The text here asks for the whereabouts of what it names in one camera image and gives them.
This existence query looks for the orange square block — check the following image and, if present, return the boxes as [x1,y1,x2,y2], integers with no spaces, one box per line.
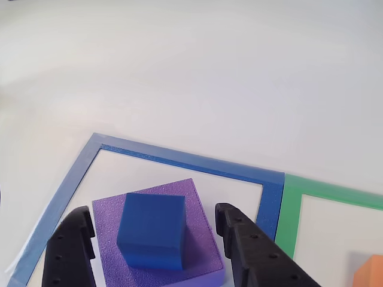
[352,254,383,287]

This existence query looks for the purple square block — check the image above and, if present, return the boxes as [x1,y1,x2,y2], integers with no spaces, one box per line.
[92,178,226,287]

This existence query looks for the small blue cube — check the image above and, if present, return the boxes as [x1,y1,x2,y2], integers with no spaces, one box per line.
[116,193,187,272]

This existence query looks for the blue square frame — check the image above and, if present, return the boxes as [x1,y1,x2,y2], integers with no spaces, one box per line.
[5,133,285,287]

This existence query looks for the green square frame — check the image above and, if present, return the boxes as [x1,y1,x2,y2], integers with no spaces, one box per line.
[274,173,383,261]

